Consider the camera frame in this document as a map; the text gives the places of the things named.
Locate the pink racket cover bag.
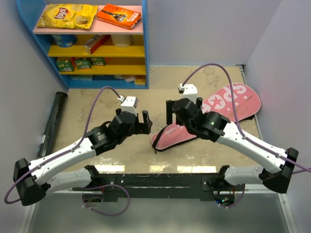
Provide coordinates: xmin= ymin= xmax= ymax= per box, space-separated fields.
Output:
xmin=151 ymin=83 xmax=261 ymax=151

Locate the black shuttlecock tube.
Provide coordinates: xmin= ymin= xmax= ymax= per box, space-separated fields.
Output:
xmin=37 ymin=91 xmax=68 ymax=158

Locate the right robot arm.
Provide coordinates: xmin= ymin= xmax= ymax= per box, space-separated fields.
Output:
xmin=166 ymin=98 xmax=299 ymax=194

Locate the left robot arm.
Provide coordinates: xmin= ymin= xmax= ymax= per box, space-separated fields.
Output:
xmin=13 ymin=109 xmax=153 ymax=206

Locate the yellow sponge bottom shelf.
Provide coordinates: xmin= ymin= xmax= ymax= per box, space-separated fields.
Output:
xmin=134 ymin=75 xmax=146 ymax=86

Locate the crumpled white wrapper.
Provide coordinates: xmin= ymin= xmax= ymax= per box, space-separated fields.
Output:
xmin=114 ymin=75 xmax=136 ymax=83

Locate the green carton right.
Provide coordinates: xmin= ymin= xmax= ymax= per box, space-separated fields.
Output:
xmin=90 ymin=57 xmax=106 ymax=66

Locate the green carton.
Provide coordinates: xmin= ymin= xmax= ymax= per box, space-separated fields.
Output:
xmin=90 ymin=57 xmax=106 ymax=66
xmin=56 ymin=59 xmax=74 ymax=72
xmin=74 ymin=57 xmax=92 ymax=70

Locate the blue shelf unit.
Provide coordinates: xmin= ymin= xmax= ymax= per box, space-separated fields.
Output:
xmin=17 ymin=0 xmax=150 ymax=89

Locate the green carton middle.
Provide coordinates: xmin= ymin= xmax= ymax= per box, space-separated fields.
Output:
xmin=74 ymin=57 xmax=92 ymax=70

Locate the cream paper cup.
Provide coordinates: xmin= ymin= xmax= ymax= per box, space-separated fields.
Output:
xmin=111 ymin=34 xmax=133 ymax=48

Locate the green carton left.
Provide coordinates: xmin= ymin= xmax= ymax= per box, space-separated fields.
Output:
xmin=56 ymin=59 xmax=74 ymax=72

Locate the red foil snack box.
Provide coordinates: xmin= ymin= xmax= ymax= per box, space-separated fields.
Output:
xmin=83 ymin=34 xmax=110 ymax=54

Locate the orange razor box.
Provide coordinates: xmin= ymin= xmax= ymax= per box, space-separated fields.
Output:
xmin=97 ymin=4 xmax=141 ymax=30

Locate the blue snack canister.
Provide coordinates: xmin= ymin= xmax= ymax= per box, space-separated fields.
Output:
xmin=52 ymin=34 xmax=77 ymax=48

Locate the yellow Lays chips bag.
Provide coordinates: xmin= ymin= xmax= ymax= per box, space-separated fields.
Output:
xmin=36 ymin=4 xmax=98 ymax=30

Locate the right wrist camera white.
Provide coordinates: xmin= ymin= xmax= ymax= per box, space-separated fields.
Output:
xmin=178 ymin=83 xmax=198 ymax=104

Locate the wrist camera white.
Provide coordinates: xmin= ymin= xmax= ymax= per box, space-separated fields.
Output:
xmin=178 ymin=83 xmax=198 ymax=104
xmin=118 ymin=96 xmax=138 ymax=116

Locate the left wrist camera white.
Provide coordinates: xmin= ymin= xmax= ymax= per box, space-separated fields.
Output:
xmin=118 ymin=96 xmax=138 ymax=116

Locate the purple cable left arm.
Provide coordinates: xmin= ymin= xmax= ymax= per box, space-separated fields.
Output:
xmin=4 ymin=86 xmax=121 ymax=204

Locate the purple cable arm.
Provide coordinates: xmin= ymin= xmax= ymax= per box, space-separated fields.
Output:
xmin=4 ymin=86 xmax=121 ymax=204
xmin=183 ymin=63 xmax=311 ymax=174

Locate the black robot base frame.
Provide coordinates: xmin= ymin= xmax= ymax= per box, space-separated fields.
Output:
xmin=72 ymin=172 xmax=246 ymax=203

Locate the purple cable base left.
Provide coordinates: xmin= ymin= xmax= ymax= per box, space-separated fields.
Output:
xmin=82 ymin=183 xmax=130 ymax=216

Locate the purple cable base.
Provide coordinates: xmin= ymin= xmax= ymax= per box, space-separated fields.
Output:
xmin=82 ymin=183 xmax=130 ymax=216
xmin=215 ymin=184 xmax=246 ymax=209

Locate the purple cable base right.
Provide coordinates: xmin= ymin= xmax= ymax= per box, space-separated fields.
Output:
xmin=215 ymin=184 xmax=246 ymax=209

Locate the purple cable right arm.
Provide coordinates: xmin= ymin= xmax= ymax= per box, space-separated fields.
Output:
xmin=183 ymin=63 xmax=311 ymax=174

